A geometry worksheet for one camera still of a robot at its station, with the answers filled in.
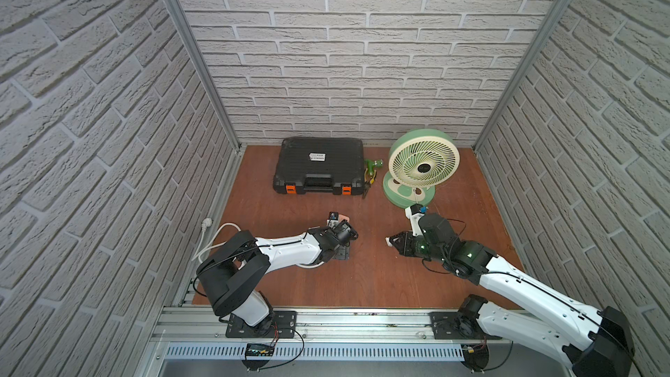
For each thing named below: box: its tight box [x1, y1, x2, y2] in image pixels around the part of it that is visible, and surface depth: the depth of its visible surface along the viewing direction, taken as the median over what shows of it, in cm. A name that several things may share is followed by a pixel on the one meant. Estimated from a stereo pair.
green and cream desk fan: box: [382, 128, 461, 208], surface depth 85 cm
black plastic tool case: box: [273, 137, 365, 196], surface depth 105 cm
